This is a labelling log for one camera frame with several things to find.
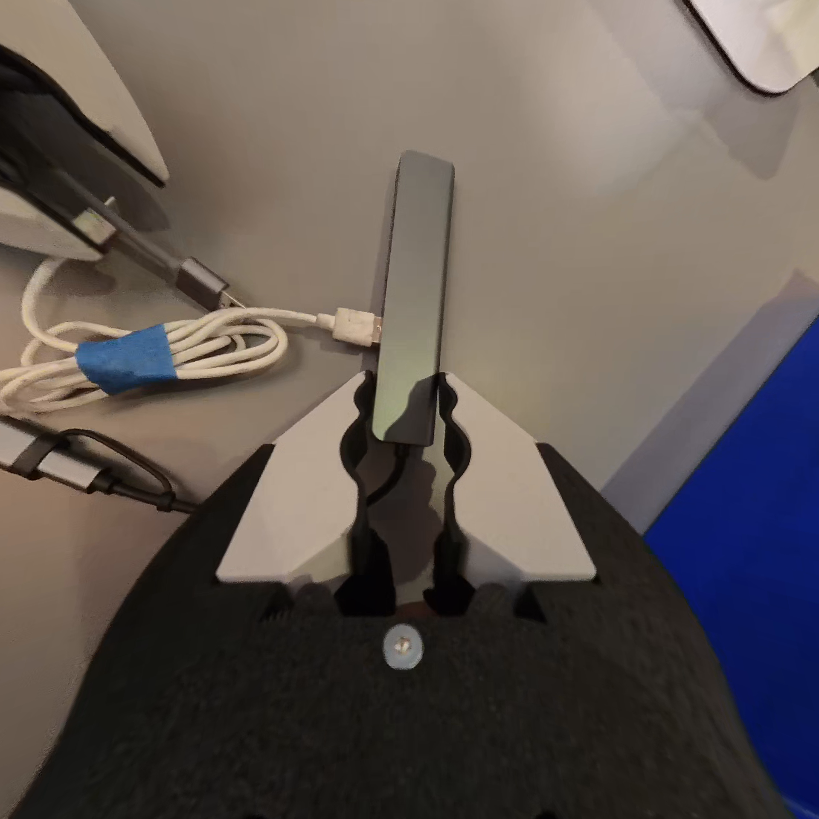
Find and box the grey braided USB cable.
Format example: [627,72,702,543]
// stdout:
[38,160,249,314]

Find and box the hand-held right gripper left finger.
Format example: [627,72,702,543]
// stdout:
[216,369,394,596]

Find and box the grey USB hub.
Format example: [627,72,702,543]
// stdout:
[371,150,456,445]

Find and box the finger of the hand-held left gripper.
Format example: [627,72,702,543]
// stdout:
[0,0,169,188]
[0,150,116,263]

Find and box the blue plastic bin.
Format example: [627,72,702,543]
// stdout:
[642,317,819,819]

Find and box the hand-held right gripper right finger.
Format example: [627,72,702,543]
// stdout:
[425,370,598,596]

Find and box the wooden laptop stand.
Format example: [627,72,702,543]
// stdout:
[678,0,819,96]

